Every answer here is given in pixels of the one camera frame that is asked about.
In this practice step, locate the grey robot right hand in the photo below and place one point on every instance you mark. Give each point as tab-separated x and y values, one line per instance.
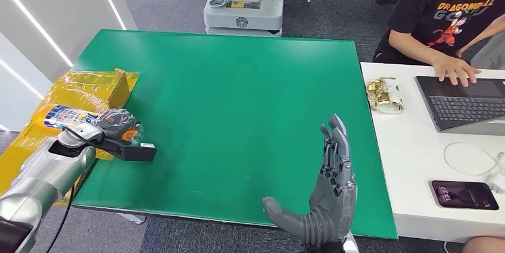
335	180

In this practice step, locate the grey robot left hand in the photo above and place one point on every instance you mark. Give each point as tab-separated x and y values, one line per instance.
114	123

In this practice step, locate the orange bottle with printed label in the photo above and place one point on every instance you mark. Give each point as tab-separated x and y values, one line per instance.
63	116

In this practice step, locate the white robot base with column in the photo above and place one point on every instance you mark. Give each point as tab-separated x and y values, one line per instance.
244	13

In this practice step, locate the yellow taped cardboard box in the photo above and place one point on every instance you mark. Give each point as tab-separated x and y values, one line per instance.
90	89

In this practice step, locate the white desk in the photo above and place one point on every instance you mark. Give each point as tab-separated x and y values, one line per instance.
402	156

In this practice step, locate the gold foil wrapper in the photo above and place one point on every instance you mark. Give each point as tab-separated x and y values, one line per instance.
382	94

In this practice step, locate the green table mat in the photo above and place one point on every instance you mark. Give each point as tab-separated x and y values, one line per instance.
236	97

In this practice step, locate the black phone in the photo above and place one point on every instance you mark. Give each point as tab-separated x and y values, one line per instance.
463	195

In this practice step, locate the dark grey laptop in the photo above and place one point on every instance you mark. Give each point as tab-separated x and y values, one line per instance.
465	107

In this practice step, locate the person's right hand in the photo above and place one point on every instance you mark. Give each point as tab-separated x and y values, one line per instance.
453	70

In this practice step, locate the person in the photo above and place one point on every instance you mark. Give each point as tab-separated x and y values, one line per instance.
485	245
434	14

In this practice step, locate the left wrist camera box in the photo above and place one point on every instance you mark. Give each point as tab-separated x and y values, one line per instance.
138	152

